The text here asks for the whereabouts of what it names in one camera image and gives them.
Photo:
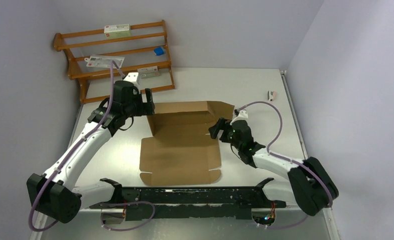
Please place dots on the small blue object on shelf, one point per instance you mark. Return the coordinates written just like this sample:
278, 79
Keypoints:
159, 51

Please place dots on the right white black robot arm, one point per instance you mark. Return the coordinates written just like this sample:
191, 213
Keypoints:
308, 184

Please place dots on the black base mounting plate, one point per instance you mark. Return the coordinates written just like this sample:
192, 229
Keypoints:
195, 202

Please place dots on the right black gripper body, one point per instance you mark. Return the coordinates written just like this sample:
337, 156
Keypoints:
231, 134

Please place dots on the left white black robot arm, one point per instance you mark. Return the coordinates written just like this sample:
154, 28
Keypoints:
54, 193

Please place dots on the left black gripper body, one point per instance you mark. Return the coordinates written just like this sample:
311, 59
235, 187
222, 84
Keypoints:
135, 107

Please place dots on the brown cardboard box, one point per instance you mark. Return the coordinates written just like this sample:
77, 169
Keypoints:
180, 151

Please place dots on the small pink white object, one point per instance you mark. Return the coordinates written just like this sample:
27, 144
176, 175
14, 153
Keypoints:
272, 95

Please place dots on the clear plastic package on shelf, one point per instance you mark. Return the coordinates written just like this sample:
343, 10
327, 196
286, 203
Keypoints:
104, 61

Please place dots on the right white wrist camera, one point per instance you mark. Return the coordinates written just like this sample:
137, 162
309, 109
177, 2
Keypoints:
240, 115

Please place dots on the orange wooden shelf rack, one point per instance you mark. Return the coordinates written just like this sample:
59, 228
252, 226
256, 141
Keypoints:
138, 48

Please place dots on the white box lower shelf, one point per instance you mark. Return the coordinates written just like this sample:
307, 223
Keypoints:
148, 72

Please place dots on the aluminium frame rail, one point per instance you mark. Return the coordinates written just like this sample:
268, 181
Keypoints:
262, 216

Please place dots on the white green box top shelf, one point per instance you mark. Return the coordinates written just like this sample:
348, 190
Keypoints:
117, 31

